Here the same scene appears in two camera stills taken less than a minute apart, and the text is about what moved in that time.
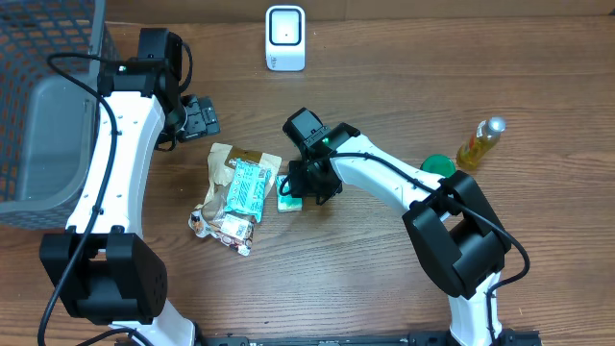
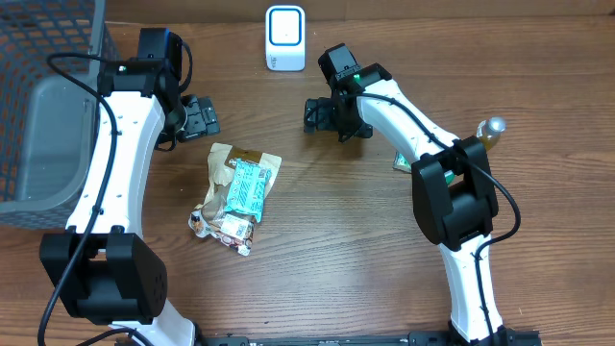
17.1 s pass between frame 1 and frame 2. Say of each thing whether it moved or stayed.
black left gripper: stayed
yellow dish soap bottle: stayed
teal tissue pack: moved
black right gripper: moved
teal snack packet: stayed
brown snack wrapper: stayed
